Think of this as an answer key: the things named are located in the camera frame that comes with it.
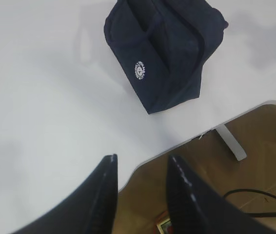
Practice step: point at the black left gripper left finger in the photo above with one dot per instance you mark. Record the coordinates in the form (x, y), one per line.
(90, 209)

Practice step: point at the navy blue lunch bag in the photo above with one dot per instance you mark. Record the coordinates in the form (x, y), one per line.
(162, 46)

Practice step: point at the white table leg frame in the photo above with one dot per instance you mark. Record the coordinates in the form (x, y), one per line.
(231, 142)

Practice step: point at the electronics box under table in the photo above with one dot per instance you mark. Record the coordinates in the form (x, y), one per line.
(163, 224)

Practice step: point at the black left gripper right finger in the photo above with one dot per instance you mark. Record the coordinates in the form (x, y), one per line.
(195, 208)

